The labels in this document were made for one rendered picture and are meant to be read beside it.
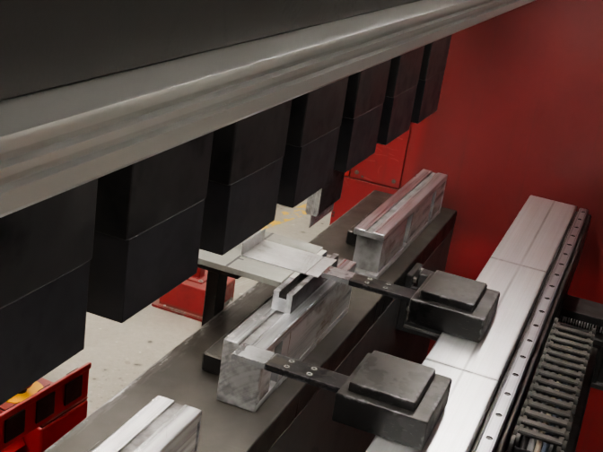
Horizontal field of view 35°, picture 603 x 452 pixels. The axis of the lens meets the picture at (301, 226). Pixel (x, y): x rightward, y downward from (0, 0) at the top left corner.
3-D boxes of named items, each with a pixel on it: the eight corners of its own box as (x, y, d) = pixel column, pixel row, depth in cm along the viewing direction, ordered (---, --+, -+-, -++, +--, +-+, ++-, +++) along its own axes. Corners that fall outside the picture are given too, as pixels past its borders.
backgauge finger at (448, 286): (336, 268, 153) (341, 239, 152) (495, 314, 145) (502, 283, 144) (310, 293, 143) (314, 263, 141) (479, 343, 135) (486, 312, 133)
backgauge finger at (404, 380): (255, 343, 125) (260, 309, 124) (447, 404, 117) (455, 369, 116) (214, 381, 115) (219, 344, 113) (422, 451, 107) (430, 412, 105)
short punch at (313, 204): (326, 208, 151) (335, 151, 148) (337, 212, 150) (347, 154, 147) (302, 226, 142) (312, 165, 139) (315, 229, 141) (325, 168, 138)
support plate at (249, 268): (182, 212, 166) (182, 207, 165) (322, 252, 158) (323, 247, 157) (126, 242, 150) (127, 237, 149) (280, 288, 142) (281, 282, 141)
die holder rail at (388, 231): (415, 206, 225) (423, 168, 222) (440, 212, 223) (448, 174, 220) (345, 273, 181) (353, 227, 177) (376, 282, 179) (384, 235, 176)
